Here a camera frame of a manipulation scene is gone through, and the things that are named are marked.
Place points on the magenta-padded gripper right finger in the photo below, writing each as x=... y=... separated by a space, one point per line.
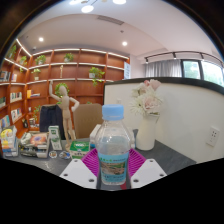
x=148 y=172

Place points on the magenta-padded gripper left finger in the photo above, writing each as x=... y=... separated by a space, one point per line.
x=78 y=172

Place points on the clear water bottle blue cap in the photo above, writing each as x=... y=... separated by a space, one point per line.
x=112 y=146

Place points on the green and white box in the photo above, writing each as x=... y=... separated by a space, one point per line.
x=80 y=150

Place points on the white vase with flowers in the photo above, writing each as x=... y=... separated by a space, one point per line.
x=146 y=133

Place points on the stack of white books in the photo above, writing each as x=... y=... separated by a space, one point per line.
x=94 y=135

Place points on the small upright green-white carton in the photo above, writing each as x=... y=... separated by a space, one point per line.
x=55 y=138

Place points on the stack of dark books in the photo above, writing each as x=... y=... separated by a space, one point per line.
x=35 y=143

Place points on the dark chair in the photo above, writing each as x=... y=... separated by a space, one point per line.
x=50 y=120

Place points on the wooden artist mannequin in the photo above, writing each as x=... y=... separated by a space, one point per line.
x=66 y=113

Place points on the stack of colourful books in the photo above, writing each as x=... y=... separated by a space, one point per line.
x=8 y=141

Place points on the wooden shelf unit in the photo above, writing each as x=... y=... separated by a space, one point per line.
x=83 y=71

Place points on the white curtain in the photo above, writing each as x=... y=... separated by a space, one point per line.
x=163 y=68

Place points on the window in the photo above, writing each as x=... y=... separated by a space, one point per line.
x=203 y=70

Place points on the ceiling lights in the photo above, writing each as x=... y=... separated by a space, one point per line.
x=87 y=8

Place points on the white wall socket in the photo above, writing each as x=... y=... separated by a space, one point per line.
x=213 y=136

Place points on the small white wall switch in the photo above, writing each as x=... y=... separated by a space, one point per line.
x=118 y=101

